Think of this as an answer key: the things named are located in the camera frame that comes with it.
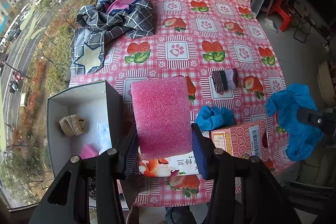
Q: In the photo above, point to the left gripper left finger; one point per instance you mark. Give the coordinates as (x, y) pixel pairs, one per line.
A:
(127, 147)

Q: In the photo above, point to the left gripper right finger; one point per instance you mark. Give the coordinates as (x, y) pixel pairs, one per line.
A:
(203, 150)

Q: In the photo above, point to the blue cloth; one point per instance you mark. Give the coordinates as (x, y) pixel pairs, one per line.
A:
(303, 138)
(211, 118)

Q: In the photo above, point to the pink sponge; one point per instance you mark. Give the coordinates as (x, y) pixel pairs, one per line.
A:
(162, 116)

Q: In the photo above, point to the striped knitted sock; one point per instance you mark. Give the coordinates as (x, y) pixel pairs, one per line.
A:
(224, 80)

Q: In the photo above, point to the floral tissue pack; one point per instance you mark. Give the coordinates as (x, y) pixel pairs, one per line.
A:
(178, 165)

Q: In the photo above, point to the pink item in box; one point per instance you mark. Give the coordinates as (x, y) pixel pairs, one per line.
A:
(88, 151)

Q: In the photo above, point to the pink tissue box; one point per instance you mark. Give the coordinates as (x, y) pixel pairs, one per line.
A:
(243, 140)

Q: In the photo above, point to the grey cardboard box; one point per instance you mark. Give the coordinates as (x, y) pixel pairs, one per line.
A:
(96, 103)

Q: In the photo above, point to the person's legs in jeans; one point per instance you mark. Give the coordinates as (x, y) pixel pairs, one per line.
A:
(179, 214)

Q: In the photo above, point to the beige knitted item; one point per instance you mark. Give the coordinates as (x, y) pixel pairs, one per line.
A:
(72, 125)

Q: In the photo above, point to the pink strawberry tablecloth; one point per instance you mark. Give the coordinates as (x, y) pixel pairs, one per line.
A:
(193, 38)

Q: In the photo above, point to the red plastic stool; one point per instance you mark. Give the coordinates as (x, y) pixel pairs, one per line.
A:
(280, 8)

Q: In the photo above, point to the grey plaid cloth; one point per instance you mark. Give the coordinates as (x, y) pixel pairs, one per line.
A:
(103, 22)

